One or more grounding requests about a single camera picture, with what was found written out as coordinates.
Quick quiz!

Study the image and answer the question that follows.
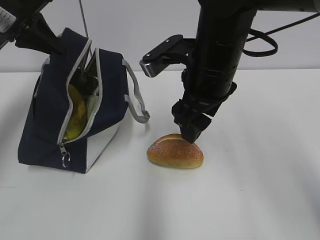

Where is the yellow banana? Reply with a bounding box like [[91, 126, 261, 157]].
[[63, 84, 87, 142]]

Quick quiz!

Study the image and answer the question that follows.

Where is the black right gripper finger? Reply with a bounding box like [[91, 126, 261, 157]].
[[173, 117, 194, 140], [184, 117, 212, 144]]

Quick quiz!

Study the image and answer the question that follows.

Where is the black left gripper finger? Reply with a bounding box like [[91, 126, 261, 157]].
[[34, 12, 66, 55], [15, 31, 54, 54]]

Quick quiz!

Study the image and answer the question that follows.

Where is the white label tag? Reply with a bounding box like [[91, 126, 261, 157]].
[[0, 7, 17, 34]]

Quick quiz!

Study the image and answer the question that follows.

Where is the navy blue lunch bag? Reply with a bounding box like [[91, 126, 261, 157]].
[[17, 28, 150, 174]]

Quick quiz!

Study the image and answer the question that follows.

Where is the brown bread roll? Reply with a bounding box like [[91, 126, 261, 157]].
[[146, 133, 204, 169]]

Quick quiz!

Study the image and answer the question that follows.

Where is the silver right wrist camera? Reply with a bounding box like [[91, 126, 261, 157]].
[[139, 34, 196, 78]]

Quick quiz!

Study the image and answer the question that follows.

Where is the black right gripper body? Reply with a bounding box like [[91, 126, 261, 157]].
[[171, 82, 237, 125]]

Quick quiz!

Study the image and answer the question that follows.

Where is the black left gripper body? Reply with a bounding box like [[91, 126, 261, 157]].
[[0, 0, 51, 48]]

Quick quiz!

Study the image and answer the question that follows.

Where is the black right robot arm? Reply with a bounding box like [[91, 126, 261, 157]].
[[171, 0, 320, 143]]

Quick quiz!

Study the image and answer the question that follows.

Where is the green lidded glass container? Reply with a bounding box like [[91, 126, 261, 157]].
[[84, 95, 99, 120]]

